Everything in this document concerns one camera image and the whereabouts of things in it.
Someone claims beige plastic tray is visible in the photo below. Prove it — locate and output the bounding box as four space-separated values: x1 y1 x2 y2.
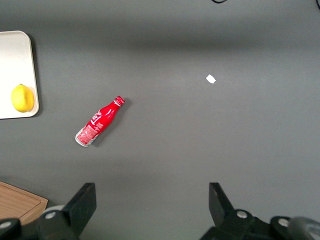
0 30 40 120

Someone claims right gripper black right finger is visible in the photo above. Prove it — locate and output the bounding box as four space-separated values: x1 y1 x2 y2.
199 182 272 240

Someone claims yellow lemon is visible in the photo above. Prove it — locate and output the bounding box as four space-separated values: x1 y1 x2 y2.
10 83 35 113

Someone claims red cola bottle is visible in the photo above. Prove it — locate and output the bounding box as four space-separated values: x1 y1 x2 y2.
74 95 126 148

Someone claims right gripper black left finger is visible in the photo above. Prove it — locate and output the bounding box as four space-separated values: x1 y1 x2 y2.
37 182 97 240

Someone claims wooden drawer cabinet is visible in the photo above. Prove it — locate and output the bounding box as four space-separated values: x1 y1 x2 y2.
0 180 49 226

